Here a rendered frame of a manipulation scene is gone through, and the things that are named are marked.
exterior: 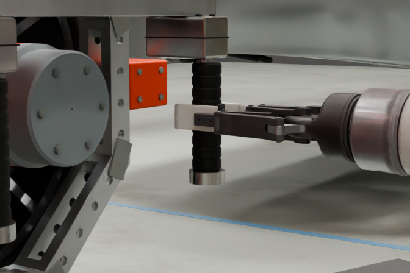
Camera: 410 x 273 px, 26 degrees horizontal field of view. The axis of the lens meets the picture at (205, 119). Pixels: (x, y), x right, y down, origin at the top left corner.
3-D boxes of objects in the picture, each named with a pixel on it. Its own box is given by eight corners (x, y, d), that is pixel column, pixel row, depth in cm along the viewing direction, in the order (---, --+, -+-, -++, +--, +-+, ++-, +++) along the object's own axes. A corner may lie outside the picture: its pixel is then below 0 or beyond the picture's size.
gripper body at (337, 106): (345, 168, 93) (268, 159, 98) (379, 158, 99) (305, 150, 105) (346, 97, 92) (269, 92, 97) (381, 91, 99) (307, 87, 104)
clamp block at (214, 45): (169, 55, 113) (169, 14, 112) (229, 58, 108) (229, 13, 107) (144, 57, 109) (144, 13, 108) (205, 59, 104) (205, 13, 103)
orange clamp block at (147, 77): (91, 107, 132) (130, 102, 139) (132, 111, 127) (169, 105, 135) (90, 60, 131) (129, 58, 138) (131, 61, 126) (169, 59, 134)
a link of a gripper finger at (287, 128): (325, 137, 98) (310, 143, 93) (280, 134, 100) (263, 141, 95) (325, 115, 97) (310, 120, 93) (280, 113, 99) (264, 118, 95)
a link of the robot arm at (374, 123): (428, 169, 97) (377, 164, 100) (431, 86, 95) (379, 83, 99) (395, 182, 89) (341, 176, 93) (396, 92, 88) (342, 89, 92)
